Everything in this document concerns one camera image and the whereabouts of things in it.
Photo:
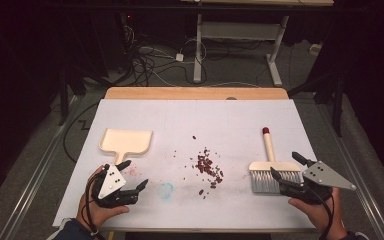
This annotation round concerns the cream plastic dustpan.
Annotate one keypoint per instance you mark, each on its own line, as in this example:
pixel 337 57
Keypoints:
pixel 126 141

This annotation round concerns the white metal frame desk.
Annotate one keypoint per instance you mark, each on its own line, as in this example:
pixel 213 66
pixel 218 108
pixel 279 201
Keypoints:
pixel 198 50

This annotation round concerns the cream hand brush grey bristles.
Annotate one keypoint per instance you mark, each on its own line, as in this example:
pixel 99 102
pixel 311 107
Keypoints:
pixel 269 146

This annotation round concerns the pile of red beans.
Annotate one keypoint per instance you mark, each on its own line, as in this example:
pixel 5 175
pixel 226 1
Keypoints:
pixel 206 165

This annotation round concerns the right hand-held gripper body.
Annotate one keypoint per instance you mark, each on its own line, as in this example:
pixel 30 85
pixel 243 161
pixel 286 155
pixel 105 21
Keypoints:
pixel 326 176

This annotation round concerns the person's left hand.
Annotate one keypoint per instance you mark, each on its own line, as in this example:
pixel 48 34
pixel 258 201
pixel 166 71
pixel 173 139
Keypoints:
pixel 93 213

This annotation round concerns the grey table grommet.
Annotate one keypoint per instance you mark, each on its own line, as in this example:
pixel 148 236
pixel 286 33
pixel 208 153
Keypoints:
pixel 231 98

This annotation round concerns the small white power adapter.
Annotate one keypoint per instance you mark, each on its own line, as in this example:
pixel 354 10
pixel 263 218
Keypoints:
pixel 179 57

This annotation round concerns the person's right hand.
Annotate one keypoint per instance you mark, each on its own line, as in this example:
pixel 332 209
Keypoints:
pixel 320 216

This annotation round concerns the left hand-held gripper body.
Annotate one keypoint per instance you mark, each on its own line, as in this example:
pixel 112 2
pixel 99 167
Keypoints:
pixel 111 182

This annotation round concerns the white table cover sheet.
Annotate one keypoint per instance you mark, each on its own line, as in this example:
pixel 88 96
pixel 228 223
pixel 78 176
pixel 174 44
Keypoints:
pixel 213 116

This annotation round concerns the wooden table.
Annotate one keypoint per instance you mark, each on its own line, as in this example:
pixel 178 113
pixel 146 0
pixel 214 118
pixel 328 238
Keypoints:
pixel 193 93

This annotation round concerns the black metal stand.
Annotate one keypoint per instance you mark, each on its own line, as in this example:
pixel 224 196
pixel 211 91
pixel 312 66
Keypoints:
pixel 63 100
pixel 338 106

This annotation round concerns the white floor socket box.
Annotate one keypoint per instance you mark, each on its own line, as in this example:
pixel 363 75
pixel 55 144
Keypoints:
pixel 315 49

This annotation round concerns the metal floor rail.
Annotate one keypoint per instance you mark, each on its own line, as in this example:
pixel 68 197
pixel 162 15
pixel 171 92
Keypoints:
pixel 353 166
pixel 43 160

